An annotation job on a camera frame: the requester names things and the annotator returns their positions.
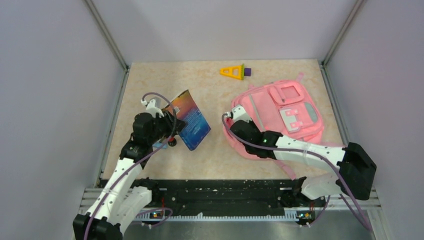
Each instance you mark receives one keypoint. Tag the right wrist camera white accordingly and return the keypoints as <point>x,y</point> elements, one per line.
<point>238,113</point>

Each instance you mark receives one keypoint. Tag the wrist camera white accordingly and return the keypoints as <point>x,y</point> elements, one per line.
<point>238,113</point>
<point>153,107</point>

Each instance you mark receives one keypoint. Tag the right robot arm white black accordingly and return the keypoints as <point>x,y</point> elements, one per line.
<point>350,170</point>

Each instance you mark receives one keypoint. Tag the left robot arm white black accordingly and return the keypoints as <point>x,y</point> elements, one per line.
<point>119,203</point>

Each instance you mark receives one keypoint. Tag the pink student backpack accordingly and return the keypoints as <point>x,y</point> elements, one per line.
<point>283,106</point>

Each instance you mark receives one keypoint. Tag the light blue eraser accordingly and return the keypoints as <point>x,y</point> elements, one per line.
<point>159,144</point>

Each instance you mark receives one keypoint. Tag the dark blue sunset book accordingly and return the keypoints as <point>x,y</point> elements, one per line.
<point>186,109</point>

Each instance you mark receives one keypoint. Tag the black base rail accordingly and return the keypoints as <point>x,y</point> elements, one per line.
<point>227,198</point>

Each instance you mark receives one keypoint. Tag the yellow triangle toy purple cap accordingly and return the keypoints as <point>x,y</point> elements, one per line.
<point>238,72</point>

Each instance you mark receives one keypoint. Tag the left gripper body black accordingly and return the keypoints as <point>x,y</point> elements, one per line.
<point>163,127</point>

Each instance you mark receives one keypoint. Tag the red perfect stamp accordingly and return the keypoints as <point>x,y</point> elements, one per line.
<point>172,142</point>

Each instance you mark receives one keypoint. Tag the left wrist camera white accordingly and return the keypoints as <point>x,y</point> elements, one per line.
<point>153,107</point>

